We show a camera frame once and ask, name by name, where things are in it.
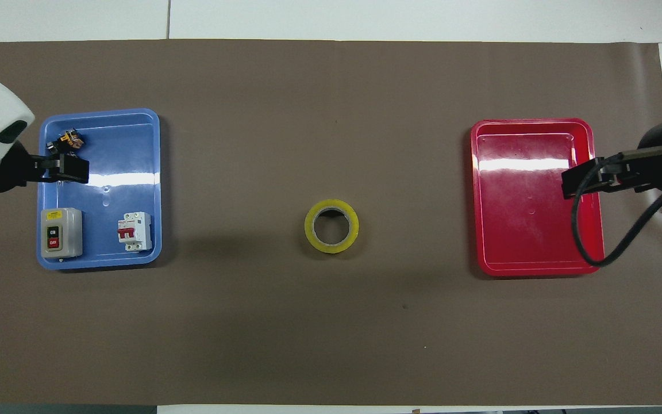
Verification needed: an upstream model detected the white circuit breaker red lever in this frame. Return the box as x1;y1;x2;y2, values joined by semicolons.
117;212;153;252

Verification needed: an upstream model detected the yellow tape roll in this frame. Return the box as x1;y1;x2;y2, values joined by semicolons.
304;199;360;255

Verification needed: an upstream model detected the grey on-off switch box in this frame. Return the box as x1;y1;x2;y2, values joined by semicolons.
40;208;84;259

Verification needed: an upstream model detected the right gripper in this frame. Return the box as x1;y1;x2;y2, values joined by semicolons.
616;116;662;194

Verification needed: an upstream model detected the black cable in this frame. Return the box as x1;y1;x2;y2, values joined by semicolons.
571;146;662;267

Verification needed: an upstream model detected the small black yellow connector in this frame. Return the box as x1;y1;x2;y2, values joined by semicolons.
47;129;86;155

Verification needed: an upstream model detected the red plastic tray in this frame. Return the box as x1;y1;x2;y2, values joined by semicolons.
469;118;606;278

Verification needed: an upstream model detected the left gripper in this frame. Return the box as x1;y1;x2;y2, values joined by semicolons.
0;140;43;194

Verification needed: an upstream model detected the blue plastic tray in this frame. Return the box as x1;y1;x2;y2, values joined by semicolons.
37;108;163;271

